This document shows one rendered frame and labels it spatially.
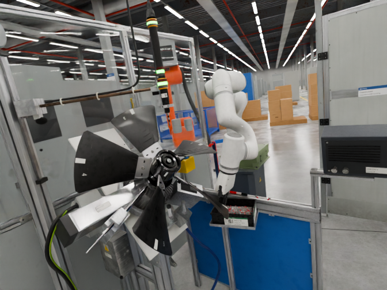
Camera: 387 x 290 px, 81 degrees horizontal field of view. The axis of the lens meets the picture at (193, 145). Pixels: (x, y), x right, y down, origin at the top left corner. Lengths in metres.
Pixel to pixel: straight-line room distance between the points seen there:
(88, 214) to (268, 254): 1.05
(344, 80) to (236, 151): 1.79
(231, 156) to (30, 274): 1.25
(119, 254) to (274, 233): 0.84
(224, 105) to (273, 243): 0.87
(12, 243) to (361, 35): 2.86
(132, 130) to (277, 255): 1.08
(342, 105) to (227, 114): 1.73
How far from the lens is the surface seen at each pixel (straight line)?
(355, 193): 2.81
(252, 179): 1.61
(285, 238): 1.43
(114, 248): 1.28
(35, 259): 1.62
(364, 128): 1.13
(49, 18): 1.66
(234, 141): 0.90
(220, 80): 1.06
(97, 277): 1.87
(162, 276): 1.32
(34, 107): 1.24
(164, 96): 1.02
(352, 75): 2.55
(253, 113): 10.27
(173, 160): 0.98
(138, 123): 1.12
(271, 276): 1.65
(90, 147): 0.91
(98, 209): 0.95
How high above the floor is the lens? 1.48
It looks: 12 degrees down
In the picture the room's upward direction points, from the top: 9 degrees counter-clockwise
